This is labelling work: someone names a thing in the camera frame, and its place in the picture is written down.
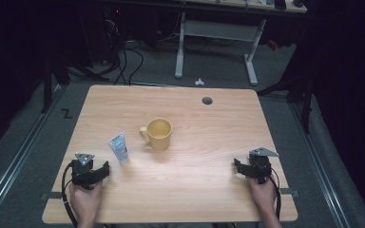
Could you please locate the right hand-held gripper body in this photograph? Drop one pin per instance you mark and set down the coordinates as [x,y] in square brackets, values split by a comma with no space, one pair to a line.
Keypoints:
[261,166]

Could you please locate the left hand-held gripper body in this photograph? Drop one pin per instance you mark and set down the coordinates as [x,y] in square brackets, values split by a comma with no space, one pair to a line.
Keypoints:
[81,172]

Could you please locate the white and blue tube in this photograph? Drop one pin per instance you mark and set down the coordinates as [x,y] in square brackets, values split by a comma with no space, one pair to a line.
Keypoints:
[120,148]

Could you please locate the yellow mug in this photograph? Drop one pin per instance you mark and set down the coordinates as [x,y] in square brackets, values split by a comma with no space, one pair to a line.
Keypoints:
[161,139]

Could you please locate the person's left hand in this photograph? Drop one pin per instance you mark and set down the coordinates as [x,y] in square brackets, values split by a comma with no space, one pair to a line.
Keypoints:
[85,199]

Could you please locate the person's right hand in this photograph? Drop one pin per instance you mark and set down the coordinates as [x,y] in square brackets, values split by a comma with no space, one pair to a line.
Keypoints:
[263,196]

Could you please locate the black metal stand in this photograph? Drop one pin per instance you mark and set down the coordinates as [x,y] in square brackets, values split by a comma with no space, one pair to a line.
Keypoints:
[47,85]
[305,104]

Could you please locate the white scrap on floor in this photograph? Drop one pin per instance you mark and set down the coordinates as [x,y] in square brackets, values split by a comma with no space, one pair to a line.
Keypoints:
[199,82]

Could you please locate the red object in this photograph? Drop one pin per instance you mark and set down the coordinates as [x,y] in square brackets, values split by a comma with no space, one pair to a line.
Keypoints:
[273,45]

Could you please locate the white-framed desk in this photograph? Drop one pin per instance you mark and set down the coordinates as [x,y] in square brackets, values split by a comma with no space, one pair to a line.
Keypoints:
[218,30]

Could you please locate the black computer tower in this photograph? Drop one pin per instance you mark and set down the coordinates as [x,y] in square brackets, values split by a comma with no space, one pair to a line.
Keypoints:
[112,31]

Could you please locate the metal floor rail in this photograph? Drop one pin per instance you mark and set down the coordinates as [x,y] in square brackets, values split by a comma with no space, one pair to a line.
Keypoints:
[320,164]
[15,161]

